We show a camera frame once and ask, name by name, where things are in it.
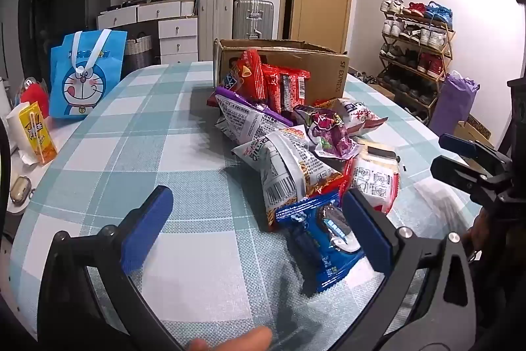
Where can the person's left hand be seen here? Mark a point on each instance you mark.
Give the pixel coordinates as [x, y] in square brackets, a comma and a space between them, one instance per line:
[234, 340]

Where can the yellow drink carton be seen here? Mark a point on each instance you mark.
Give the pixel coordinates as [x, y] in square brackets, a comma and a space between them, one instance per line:
[37, 133]

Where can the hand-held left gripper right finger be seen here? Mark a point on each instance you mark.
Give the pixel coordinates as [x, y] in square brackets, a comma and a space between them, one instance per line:
[370, 231]

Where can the grey white snack bag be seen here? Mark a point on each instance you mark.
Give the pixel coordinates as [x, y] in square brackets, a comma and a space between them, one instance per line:
[283, 166]

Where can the silver suitcase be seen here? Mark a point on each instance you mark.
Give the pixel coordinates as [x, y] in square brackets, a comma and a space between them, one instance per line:
[252, 18]

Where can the blue cartoon tote bag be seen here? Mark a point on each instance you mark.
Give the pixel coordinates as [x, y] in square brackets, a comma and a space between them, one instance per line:
[86, 88]

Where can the blue cookie packet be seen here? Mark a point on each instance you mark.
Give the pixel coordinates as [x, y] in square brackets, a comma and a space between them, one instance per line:
[304, 219]

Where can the small brown cardboard carton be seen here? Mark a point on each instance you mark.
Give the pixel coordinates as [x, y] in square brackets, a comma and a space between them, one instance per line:
[472, 131]

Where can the rows of racked shoes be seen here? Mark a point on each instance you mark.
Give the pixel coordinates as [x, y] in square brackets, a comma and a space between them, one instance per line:
[431, 36]

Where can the scattered loose shoes pile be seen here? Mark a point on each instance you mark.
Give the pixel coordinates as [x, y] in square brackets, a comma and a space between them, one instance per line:
[363, 77]

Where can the red paper bag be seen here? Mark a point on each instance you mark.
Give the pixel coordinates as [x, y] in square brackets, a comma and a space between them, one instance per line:
[37, 98]

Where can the brown cardboard box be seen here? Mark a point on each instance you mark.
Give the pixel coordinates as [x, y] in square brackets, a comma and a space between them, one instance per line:
[312, 63]

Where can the bamboo shoe rack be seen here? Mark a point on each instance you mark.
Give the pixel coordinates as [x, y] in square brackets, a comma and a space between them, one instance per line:
[415, 21]

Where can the tall red snack bag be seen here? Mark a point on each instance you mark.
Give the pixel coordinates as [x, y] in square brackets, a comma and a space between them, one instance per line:
[246, 65]

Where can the small dark red snack packet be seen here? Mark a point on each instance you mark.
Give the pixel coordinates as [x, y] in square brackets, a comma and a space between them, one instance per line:
[271, 83]

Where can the red white snack packet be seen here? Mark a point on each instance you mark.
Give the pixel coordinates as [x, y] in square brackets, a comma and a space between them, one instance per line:
[374, 178]

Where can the white red noodle snack bag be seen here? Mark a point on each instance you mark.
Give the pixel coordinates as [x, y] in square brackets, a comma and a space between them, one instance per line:
[357, 112]

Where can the purple gift bag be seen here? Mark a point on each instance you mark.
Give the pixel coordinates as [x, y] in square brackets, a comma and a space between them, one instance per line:
[452, 108]

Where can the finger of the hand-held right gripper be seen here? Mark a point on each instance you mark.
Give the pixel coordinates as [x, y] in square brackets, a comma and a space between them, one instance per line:
[456, 143]
[448, 169]

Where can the red barcode snack packet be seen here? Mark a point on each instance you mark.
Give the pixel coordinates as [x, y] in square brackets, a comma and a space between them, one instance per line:
[294, 88]

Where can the white drawer desk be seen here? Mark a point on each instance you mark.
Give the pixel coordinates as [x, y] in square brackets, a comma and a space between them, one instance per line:
[176, 30]

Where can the beige suitcase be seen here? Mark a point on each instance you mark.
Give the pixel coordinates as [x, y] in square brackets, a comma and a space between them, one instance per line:
[215, 26]

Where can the purple grape candy bag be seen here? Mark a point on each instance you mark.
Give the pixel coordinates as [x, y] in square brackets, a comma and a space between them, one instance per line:
[328, 129]

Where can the woven laundry basket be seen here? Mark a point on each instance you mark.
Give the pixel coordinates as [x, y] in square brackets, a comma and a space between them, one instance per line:
[137, 51]

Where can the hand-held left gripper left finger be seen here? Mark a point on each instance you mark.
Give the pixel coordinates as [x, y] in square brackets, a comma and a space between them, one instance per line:
[148, 227]

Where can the silver earphone case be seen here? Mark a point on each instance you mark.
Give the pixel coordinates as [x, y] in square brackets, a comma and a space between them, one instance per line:
[18, 188]

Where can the red blue snack bag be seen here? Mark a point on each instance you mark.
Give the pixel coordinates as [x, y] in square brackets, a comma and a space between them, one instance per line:
[231, 79]

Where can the person's right hand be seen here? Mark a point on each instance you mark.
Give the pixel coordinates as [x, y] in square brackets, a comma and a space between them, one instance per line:
[478, 234]

